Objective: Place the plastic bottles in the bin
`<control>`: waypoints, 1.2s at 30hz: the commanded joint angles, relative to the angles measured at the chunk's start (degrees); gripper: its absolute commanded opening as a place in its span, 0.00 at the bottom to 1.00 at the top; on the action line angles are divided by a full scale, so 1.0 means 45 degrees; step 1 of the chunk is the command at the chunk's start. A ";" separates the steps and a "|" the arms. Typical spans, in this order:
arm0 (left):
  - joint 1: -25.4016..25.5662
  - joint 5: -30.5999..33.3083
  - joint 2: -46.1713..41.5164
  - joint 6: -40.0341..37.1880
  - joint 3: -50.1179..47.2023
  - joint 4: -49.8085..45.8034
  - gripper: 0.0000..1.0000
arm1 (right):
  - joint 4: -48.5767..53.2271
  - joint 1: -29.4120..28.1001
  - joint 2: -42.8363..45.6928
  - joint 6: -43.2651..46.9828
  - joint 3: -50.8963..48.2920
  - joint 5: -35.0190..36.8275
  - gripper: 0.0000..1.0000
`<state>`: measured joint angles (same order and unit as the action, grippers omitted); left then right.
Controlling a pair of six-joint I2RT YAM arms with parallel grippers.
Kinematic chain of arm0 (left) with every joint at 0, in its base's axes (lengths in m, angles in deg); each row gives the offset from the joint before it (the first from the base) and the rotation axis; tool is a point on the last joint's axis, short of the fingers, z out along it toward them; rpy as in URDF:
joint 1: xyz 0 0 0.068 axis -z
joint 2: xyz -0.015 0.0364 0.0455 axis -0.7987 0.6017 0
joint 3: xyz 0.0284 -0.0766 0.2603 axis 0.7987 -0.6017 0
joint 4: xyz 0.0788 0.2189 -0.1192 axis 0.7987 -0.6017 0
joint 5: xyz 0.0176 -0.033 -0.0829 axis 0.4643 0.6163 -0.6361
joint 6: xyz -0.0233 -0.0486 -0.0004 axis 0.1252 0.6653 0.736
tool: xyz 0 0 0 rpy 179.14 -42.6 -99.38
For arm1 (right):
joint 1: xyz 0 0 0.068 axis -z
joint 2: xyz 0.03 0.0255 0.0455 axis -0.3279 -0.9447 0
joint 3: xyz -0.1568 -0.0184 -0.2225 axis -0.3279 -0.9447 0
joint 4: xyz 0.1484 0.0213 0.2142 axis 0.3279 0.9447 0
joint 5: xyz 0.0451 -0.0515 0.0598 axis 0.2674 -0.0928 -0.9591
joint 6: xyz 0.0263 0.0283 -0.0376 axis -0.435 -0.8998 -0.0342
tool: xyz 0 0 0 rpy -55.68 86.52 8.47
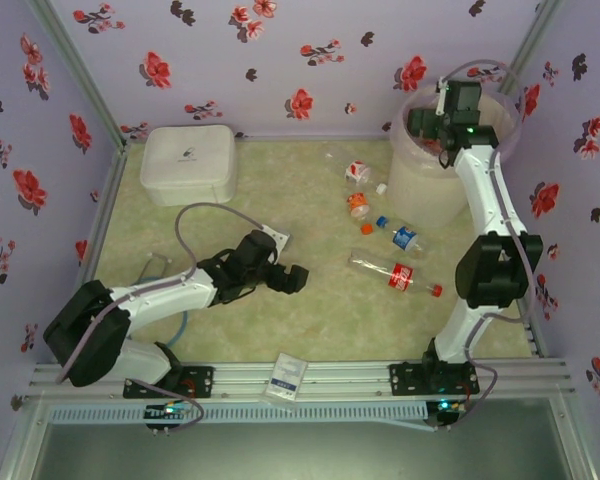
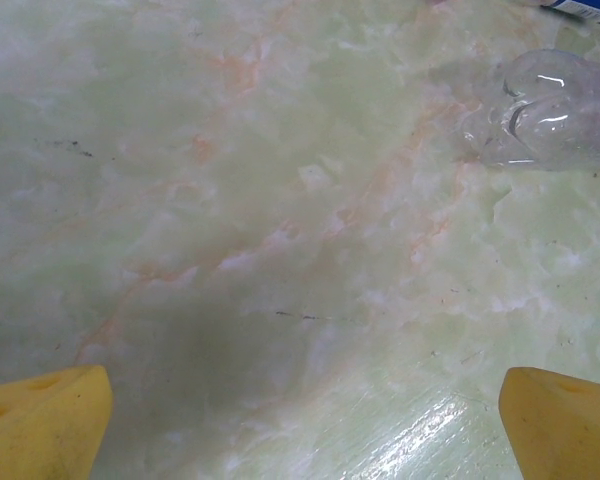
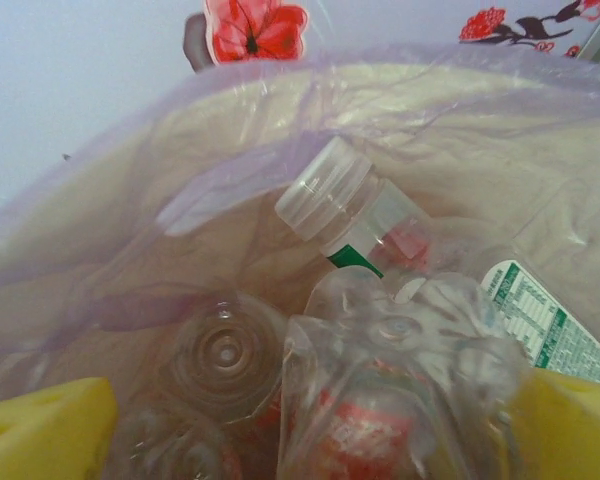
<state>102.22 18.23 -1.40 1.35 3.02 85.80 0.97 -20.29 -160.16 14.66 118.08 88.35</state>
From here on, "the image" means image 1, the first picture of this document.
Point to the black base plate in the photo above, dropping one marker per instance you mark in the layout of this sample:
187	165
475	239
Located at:
202	380
405	377

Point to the white zip case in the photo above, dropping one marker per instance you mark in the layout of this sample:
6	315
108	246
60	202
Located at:
187	160

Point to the left controller board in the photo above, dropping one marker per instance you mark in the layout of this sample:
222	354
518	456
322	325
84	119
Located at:
167	412

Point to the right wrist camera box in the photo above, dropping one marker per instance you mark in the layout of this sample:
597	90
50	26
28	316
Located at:
444	97

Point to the wide aluminium base rail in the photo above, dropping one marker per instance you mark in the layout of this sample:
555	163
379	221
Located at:
350	380

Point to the white bottle cap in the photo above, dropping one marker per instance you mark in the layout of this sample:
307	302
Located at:
381	188

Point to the orange bottle cap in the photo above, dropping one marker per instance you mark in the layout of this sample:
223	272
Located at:
366	229

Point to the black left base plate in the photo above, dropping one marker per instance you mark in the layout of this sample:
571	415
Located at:
202	380

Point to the right controller board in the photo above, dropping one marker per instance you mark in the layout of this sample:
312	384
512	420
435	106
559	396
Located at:
447	410

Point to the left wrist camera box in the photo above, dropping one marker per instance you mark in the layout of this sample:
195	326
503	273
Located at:
280	237

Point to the cola bottle red cap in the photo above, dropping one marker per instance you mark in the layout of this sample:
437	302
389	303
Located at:
400	277

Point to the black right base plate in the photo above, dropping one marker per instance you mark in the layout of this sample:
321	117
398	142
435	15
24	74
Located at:
405	377

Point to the bottle with orange label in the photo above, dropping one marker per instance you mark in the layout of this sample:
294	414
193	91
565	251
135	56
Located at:
358	204

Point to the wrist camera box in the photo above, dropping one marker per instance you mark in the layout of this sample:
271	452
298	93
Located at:
280	237
444	97

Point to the crushed bottle red white label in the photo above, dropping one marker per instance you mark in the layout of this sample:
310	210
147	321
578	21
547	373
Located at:
357	171

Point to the aluminium frame post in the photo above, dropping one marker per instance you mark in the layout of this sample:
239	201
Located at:
77	65
530	42

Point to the plastic bag with card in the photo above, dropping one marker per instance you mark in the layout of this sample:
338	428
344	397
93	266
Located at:
285	377

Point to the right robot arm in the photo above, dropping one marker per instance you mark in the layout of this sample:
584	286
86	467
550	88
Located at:
485	190

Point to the blue label bottle blue cap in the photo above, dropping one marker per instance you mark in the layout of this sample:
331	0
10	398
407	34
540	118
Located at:
405	238

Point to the controller board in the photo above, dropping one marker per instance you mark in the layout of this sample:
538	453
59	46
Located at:
167	412
447	410

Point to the white round bin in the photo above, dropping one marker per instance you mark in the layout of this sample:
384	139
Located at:
425	190

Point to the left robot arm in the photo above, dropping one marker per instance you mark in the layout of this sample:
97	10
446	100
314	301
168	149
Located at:
155	295

